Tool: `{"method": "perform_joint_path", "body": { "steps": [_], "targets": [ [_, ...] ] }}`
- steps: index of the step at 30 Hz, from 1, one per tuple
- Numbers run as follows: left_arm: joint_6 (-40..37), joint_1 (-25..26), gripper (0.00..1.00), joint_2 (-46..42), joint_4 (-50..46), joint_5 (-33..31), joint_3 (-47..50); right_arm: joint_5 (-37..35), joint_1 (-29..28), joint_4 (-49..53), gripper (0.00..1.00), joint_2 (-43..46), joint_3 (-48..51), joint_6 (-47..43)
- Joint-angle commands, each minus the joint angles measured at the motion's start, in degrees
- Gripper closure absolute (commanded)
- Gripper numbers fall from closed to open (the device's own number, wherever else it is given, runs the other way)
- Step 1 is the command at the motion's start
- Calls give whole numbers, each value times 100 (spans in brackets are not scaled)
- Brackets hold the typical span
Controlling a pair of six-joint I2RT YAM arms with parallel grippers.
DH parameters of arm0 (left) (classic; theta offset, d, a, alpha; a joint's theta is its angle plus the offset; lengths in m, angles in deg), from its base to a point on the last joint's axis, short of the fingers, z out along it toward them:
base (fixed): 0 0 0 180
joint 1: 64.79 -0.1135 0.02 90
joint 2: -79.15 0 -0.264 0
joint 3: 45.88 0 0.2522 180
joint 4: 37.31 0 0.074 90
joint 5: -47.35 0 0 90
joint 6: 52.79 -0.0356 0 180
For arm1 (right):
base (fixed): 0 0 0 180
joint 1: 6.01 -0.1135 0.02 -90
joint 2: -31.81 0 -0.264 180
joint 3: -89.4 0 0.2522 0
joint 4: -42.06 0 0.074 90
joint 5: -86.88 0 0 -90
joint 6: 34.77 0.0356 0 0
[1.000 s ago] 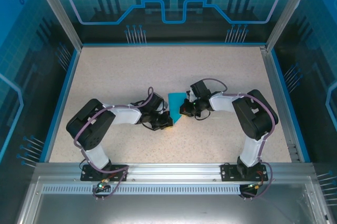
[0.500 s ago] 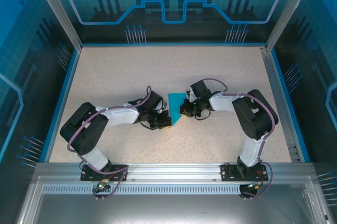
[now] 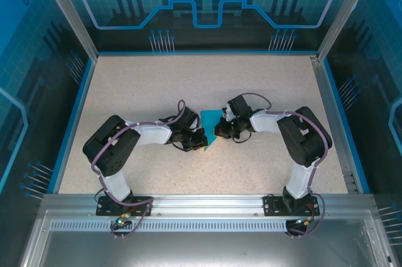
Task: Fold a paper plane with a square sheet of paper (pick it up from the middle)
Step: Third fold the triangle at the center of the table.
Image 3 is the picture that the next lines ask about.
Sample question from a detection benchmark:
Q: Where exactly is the blue square paper sheet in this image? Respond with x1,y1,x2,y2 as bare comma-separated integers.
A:
200,108,223,154

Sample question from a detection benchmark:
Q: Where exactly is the brushed metal front panel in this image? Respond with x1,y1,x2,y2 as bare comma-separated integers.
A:
18,210,402,267

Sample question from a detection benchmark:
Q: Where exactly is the blue table edge strip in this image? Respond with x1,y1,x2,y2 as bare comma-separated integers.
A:
322,58,372,193
52,58,97,194

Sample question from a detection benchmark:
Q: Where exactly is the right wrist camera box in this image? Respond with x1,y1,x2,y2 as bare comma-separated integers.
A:
221,106,235,122

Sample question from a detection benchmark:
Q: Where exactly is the aluminium mounting rail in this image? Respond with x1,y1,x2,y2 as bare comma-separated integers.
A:
40,193,376,217

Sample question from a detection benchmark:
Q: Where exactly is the slotted metal cable duct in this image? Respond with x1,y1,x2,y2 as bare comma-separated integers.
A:
49,221,318,232

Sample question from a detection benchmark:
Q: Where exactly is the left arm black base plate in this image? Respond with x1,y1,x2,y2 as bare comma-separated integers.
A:
95,195,154,217

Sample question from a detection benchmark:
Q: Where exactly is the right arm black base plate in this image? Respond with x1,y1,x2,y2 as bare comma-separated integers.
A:
263,194,321,217

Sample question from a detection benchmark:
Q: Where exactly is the aluminium side rail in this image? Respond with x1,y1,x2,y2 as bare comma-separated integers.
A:
309,55,361,194

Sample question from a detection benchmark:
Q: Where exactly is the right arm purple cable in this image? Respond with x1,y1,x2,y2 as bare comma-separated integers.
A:
227,92,333,239

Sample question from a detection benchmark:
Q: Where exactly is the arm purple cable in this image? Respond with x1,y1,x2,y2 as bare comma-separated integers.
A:
90,99,186,240
227,92,333,239

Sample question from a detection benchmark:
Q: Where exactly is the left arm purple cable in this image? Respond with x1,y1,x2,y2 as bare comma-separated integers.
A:
90,99,186,240

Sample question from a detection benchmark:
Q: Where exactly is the cable connector with green light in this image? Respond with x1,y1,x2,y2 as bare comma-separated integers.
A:
114,213,132,227

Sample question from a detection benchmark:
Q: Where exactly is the cable connector with yellow tag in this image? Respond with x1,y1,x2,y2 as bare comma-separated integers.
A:
293,216,315,227

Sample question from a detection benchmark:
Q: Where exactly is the aluminium frame post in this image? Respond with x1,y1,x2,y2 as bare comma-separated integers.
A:
33,0,99,60
316,0,379,62

